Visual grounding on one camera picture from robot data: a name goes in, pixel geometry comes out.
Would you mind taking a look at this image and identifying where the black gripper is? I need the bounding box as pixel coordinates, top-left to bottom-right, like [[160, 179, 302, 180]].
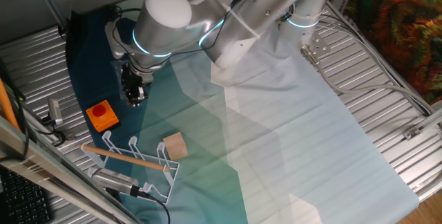
[[120, 63, 153, 108]]

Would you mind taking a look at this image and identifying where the wooden rod of rack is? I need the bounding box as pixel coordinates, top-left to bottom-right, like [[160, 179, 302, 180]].
[[78, 143, 171, 174]]

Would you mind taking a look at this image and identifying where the orange box with red button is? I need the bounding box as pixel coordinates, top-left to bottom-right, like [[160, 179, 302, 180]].
[[85, 100, 121, 133]]

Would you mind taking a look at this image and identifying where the small wooden block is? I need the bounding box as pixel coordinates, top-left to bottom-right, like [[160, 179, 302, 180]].
[[162, 131, 189, 161]]

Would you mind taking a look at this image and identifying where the grey vertical pole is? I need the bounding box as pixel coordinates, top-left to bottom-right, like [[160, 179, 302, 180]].
[[28, 0, 68, 33]]

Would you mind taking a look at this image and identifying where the orange stick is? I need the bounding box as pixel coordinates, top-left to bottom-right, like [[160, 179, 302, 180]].
[[0, 77, 21, 132]]

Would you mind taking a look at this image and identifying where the black keyboard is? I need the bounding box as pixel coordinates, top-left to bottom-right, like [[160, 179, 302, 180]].
[[0, 168, 53, 224]]

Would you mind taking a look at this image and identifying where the blue green white tablecloth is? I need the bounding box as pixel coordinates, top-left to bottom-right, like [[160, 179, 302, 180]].
[[65, 0, 421, 224]]

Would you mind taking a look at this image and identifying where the colourful patterned cloth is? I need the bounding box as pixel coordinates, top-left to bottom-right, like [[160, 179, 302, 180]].
[[345, 0, 442, 106]]

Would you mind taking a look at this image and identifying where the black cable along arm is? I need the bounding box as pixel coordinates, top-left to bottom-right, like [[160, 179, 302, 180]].
[[105, 0, 311, 61]]

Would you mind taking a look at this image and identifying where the small camera on stand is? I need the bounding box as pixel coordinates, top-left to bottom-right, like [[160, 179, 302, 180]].
[[41, 97, 76, 141]]

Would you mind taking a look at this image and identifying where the silver depth camera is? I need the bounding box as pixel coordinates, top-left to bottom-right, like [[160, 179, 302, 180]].
[[87, 167, 151, 199]]

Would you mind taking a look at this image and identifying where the white wire cup rack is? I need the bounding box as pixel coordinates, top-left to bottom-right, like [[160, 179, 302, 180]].
[[79, 130, 181, 206]]

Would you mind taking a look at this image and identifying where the black camera cable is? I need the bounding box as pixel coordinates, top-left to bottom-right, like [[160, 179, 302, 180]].
[[103, 186, 172, 224]]

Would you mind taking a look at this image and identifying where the aluminium frame bar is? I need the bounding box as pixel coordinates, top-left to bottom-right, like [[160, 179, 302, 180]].
[[0, 114, 141, 224]]

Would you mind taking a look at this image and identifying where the metal base plate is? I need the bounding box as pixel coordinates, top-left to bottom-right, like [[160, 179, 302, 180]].
[[300, 29, 332, 58]]

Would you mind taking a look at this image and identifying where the grey hose with connector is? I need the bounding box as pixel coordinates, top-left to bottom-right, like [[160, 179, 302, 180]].
[[299, 9, 436, 116]]

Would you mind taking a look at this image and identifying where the small metal bracket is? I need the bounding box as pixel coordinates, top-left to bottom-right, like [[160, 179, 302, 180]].
[[403, 124, 423, 142]]

